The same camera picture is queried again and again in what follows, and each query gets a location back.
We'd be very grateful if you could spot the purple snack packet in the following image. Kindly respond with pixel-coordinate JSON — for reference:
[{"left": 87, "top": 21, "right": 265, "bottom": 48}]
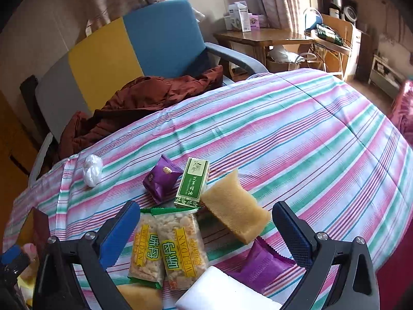
[
  {"left": 143, "top": 155, "right": 184, "bottom": 204},
  {"left": 227, "top": 237, "right": 295, "bottom": 293}
]

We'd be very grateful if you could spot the yellow sponge piece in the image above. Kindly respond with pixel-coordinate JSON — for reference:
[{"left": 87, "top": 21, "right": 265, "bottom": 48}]
[{"left": 117, "top": 284, "right": 162, "bottom": 310}]

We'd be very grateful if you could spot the rice cracker snack pack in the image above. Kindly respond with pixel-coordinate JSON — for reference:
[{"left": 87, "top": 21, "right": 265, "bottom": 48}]
[{"left": 150, "top": 207, "right": 209, "bottom": 290}]

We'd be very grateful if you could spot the tan sponge block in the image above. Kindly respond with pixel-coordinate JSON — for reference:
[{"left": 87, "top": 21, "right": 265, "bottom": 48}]
[{"left": 200, "top": 169, "right": 271, "bottom": 244}]

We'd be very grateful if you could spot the white plastic bag ball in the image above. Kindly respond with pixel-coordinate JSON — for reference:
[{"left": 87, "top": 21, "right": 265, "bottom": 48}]
[{"left": 83, "top": 154, "right": 103, "bottom": 188}]

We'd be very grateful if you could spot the green medicine box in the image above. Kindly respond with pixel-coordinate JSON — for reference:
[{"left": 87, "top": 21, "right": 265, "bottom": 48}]
[{"left": 174, "top": 158, "right": 209, "bottom": 208}]

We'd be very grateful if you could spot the white foam block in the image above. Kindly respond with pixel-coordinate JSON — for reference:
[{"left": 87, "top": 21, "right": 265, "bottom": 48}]
[{"left": 175, "top": 266, "right": 282, "bottom": 310}]

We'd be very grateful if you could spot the striped bed sheet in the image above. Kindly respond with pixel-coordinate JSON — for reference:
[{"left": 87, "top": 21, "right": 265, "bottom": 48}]
[{"left": 3, "top": 69, "right": 412, "bottom": 269}]

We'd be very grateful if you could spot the wooden wardrobe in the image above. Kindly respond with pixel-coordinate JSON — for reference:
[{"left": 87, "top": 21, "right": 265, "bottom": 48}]
[{"left": 1, "top": 95, "right": 37, "bottom": 231}]

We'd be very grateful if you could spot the rust red jacket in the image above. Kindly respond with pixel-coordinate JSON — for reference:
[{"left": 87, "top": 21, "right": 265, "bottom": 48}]
[{"left": 57, "top": 65, "right": 223, "bottom": 160}]

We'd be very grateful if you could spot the low white shelf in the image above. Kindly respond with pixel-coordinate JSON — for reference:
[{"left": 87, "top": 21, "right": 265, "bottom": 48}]
[{"left": 368, "top": 55, "right": 406, "bottom": 99}]

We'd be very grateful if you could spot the wooden desk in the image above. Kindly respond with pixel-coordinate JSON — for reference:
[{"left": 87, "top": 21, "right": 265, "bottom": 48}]
[{"left": 213, "top": 28, "right": 351, "bottom": 75}]

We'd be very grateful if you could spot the grey yellow blue armchair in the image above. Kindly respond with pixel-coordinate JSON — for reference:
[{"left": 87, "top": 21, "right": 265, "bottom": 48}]
[{"left": 29, "top": 0, "right": 267, "bottom": 186}]

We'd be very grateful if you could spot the blue folding chair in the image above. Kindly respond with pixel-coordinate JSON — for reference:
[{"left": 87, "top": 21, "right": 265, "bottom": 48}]
[{"left": 303, "top": 7, "right": 323, "bottom": 32}]

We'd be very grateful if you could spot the pink small box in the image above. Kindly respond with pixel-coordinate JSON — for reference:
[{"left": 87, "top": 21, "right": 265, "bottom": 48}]
[{"left": 249, "top": 13, "right": 260, "bottom": 31}]

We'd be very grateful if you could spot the white carton box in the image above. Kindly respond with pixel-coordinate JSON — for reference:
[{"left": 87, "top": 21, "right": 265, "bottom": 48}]
[{"left": 224, "top": 1, "right": 251, "bottom": 32}]

